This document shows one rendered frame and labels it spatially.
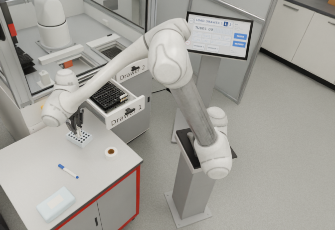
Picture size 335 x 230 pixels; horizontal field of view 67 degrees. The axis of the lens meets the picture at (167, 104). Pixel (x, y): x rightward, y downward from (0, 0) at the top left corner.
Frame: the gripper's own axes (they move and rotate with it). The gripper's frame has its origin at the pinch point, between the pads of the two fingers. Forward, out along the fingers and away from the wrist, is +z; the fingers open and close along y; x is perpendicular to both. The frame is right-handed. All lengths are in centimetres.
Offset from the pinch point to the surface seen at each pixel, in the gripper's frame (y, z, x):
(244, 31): 128, -29, -51
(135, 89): 69, 18, 8
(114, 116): 16.7, -5.8, -13.3
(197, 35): 110, -23, -21
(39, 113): -3.0, -2.3, 26.8
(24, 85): -5.1, -23.9, 27.9
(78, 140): -2.0, 4.6, -1.2
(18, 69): -5.0, -34.0, 27.7
